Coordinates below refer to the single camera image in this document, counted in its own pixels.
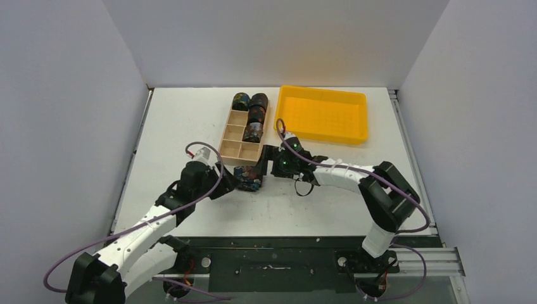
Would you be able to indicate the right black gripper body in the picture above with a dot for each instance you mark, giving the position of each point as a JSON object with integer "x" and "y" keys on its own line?
{"x": 266, "y": 159}

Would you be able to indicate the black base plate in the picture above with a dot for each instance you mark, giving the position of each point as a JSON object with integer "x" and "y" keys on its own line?
{"x": 228, "y": 279}

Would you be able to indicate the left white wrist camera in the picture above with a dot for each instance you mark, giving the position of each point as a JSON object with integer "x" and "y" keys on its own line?
{"x": 202, "y": 156}

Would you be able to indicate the wooden compartment box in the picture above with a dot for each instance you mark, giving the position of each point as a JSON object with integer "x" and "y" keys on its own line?
{"x": 232, "y": 149}

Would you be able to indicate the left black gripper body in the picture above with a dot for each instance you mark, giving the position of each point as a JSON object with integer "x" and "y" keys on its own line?
{"x": 211, "y": 177}

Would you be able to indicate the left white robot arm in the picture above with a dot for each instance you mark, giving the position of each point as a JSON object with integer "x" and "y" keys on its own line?
{"x": 93, "y": 281}

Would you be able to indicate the rolled tie blue yellow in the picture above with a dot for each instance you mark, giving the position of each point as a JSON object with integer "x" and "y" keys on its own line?
{"x": 241, "y": 102}

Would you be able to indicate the yellow plastic tray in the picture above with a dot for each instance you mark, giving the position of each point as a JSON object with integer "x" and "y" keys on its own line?
{"x": 323, "y": 114}

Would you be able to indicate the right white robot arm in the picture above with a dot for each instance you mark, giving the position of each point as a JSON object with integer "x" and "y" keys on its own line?
{"x": 388, "y": 196}

